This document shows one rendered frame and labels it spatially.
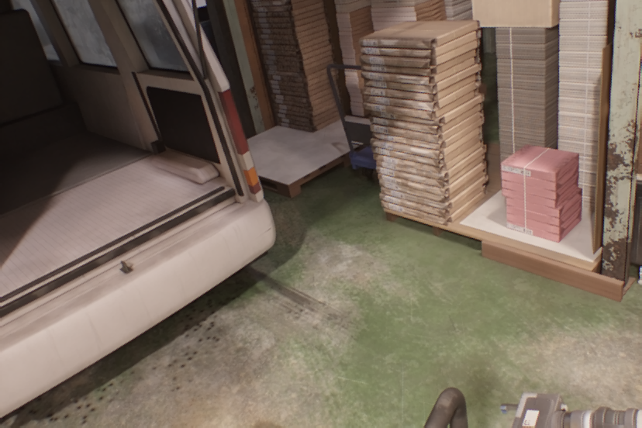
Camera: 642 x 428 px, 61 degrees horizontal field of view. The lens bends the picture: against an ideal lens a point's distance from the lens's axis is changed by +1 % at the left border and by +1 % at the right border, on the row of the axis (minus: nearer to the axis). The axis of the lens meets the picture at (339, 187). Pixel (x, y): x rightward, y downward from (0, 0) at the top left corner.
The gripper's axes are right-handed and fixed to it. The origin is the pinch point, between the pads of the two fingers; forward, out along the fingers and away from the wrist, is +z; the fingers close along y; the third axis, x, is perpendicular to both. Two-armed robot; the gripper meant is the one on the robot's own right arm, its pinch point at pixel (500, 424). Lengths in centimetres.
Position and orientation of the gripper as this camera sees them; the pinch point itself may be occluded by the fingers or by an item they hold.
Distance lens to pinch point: 128.7
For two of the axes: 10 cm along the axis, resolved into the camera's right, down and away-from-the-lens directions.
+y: 5.0, -4.5, 7.4
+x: -4.5, -8.7, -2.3
